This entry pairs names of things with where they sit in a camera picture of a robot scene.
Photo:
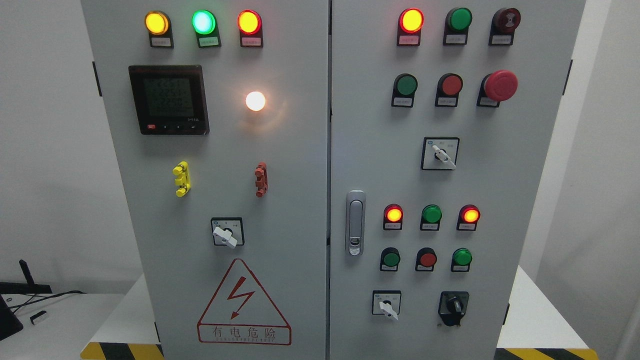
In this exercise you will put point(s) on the black rotary knob switch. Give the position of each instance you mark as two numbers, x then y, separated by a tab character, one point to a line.
452	307

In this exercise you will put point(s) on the grey electrical cabinet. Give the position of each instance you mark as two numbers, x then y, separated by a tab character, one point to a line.
327	69

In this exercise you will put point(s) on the red terminal connector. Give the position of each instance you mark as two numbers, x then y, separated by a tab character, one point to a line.
261	181

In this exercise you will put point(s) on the red lit lamp middle left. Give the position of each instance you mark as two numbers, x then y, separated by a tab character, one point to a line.
392	217

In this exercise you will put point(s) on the red lit lamp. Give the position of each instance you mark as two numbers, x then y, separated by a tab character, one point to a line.
468	218
392	217

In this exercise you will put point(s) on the white lit lamp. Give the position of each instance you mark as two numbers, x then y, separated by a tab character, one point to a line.
255	101

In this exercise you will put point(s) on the green push button lower left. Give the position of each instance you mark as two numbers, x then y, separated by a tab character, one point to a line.
389	260

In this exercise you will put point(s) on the green push button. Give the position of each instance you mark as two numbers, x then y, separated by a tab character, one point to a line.
461	260
389	260
403	91

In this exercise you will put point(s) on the green lamp middle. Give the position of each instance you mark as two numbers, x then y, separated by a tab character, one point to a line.
430	219

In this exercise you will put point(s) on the green push button upper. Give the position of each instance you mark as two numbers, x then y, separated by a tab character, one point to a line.
403	91

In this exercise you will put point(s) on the red push button lower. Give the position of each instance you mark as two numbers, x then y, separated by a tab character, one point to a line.
426	259

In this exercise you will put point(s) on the red push button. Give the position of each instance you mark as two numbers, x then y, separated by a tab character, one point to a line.
426	259
448	89

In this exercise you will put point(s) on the yellow terminal connector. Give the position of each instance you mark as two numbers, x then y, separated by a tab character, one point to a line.
182	178

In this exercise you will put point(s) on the red lit lamp middle right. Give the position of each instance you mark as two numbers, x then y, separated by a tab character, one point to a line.
468	218

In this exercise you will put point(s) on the red electrical hazard sign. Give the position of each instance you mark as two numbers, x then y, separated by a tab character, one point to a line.
242	312

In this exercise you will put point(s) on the red push button upper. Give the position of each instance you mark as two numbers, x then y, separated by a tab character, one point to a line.
448	89

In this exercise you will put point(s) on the green push button lower right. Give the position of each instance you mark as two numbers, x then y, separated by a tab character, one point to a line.
461	260

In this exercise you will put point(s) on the black digital power meter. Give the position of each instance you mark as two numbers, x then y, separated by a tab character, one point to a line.
170	99

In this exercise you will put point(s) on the red lit indicator lamp left door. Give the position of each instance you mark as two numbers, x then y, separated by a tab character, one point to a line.
250	29

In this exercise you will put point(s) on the red lit lamp right door top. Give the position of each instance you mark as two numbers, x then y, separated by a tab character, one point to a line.
409	28

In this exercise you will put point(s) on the green lit indicator lamp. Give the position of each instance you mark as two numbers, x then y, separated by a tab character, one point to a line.
206	30

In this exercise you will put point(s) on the red emergency stop button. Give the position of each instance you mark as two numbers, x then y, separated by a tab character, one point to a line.
498	86

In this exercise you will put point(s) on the green lamp top row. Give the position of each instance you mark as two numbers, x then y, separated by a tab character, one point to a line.
456	28

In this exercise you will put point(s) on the yellow indicator lamp top left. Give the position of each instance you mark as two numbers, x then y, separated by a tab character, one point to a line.
159	28

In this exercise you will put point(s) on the dark red buzzer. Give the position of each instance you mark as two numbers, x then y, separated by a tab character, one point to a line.
503	25

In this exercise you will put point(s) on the small white usb dongle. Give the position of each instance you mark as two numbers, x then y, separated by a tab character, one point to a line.
38	317

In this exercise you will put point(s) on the silver door latch handle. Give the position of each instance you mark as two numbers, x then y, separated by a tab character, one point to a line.
355	222

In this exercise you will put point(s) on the white selector switch left door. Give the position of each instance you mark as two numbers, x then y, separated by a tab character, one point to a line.
227	231

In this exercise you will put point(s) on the white selector switch upper right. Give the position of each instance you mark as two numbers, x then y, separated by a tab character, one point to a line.
439	153

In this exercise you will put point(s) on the white selector switch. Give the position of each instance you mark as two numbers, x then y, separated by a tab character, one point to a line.
386	303
439	153

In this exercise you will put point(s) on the white selector switch lower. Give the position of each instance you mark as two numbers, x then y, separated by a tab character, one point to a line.
386	303

